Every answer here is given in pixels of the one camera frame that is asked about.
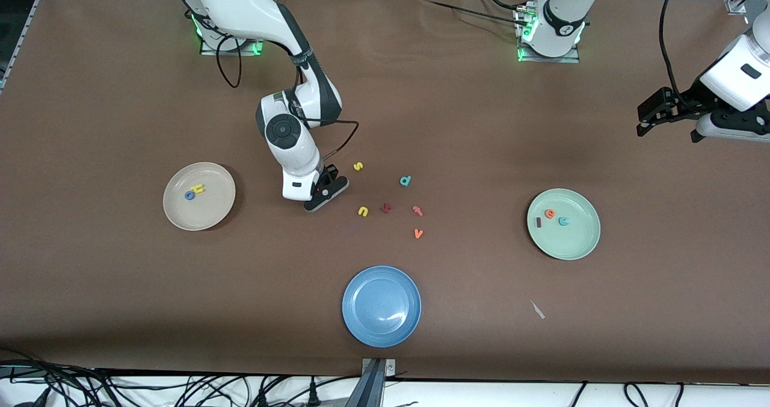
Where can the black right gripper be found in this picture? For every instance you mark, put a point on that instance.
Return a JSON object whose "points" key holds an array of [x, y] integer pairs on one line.
{"points": [[325, 179]]}

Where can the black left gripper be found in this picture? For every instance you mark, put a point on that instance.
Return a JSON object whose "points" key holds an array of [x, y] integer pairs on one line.
{"points": [[684, 104]]}

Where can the yellow letter h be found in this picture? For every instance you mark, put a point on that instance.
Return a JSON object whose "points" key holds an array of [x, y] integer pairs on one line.
{"points": [[198, 187]]}

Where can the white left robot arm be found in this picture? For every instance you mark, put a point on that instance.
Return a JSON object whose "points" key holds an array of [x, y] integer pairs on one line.
{"points": [[562, 16]]}

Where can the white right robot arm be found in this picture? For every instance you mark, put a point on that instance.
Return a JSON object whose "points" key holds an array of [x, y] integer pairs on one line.
{"points": [[240, 4]]}

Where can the maroon letter k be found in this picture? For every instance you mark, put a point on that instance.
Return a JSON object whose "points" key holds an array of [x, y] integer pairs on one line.
{"points": [[386, 208]]}

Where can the beige brown plate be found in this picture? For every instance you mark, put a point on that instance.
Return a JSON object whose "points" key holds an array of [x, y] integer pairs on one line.
{"points": [[210, 211]]}

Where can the brown table cover sheet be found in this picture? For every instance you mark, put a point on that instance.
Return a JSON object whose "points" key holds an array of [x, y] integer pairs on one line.
{"points": [[445, 94]]}

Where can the blue plate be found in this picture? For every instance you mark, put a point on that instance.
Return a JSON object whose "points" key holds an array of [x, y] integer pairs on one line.
{"points": [[381, 306]]}

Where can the light green plate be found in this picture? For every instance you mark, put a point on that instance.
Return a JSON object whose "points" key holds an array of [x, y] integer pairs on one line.
{"points": [[571, 241]]}

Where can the small white paper scrap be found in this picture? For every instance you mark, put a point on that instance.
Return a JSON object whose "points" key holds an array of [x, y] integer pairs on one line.
{"points": [[537, 309]]}

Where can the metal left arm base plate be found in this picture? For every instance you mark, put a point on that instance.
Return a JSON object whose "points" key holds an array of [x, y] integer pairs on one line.
{"points": [[571, 59]]}

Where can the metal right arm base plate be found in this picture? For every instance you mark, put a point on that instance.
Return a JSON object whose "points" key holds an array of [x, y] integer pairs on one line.
{"points": [[240, 52]]}

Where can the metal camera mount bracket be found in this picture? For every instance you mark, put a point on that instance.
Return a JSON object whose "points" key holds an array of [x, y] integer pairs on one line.
{"points": [[373, 389]]}

